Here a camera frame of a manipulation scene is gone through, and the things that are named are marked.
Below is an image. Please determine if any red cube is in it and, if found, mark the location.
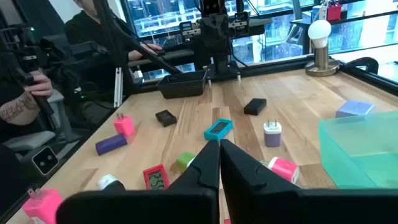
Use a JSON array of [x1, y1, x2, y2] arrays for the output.
[[113, 112, 136, 137]]

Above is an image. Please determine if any person's hand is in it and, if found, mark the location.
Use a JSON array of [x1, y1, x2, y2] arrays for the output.
[[22, 70, 54, 110], [127, 43, 164, 62]]

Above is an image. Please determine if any translucent green plastic bin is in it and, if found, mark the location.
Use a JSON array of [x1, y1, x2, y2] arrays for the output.
[[318, 111, 398, 190]]

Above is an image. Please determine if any black table-level camera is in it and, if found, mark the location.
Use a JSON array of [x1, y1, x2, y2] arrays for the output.
[[32, 146, 60, 176]]

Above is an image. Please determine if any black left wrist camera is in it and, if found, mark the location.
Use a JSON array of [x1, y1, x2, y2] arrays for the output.
[[200, 0, 225, 16]]

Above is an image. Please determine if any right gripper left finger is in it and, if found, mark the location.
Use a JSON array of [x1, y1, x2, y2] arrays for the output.
[[55, 139, 220, 224]]

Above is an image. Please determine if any teal digital thermometer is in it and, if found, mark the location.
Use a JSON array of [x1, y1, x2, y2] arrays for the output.
[[203, 118, 234, 141]]

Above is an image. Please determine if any black plastic tray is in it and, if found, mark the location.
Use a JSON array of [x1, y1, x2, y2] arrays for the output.
[[156, 70, 208, 100]]

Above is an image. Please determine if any person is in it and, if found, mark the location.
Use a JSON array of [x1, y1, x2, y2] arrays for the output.
[[0, 70, 54, 127], [63, 0, 164, 94]]

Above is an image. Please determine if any white and black charger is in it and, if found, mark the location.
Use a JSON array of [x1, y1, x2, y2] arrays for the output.
[[97, 174, 126, 191]]

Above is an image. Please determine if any silver aluminium extrusion post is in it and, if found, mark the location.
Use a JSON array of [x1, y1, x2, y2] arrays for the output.
[[113, 67, 124, 108]]

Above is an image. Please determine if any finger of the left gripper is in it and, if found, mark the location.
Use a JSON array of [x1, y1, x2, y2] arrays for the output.
[[205, 22, 216, 43], [215, 21, 227, 43]]

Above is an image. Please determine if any pink and white charger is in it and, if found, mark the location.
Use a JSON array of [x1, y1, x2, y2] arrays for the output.
[[260, 156, 300, 184]]

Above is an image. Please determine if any red digital thermometer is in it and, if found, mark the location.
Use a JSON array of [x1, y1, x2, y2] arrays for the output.
[[142, 164, 170, 191]]

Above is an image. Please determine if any grey chair seat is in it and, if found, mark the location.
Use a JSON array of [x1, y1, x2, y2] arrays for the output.
[[2, 130, 57, 153]]

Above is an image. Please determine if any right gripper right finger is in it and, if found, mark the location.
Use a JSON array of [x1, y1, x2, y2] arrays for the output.
[[220, 138, 398, 224]]

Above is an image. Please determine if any black curved cable stub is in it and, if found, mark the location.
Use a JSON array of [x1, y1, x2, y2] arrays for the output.
[[343, 57, 379, 75]]

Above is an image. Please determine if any white bulb brass lamp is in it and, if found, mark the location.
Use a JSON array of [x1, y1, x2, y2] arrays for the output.
[[304, 19, 341, 77]]

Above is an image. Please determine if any green and white charger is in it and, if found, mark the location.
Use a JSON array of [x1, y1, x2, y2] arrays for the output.
[[175, 151, 197, 174]]

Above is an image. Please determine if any black box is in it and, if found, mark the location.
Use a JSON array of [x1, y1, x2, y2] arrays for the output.
[[243, 98, 267, 116]]

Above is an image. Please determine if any black digital thermometer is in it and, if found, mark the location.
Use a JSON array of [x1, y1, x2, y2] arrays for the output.
[[155, 109, 178, 128]]

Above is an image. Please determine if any red container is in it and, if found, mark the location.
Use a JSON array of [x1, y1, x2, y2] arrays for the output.
[[326, 2, 343, 22]]

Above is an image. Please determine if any purple and white charger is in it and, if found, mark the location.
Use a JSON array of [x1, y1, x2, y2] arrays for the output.
[[263, 117, 283, 148]]

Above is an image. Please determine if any glossy purple box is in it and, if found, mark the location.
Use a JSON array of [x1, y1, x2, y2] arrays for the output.
[[95, 133, 128, 156]]

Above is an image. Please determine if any lavender box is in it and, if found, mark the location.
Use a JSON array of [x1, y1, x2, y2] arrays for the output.
[[335, 99, 376, 119]]

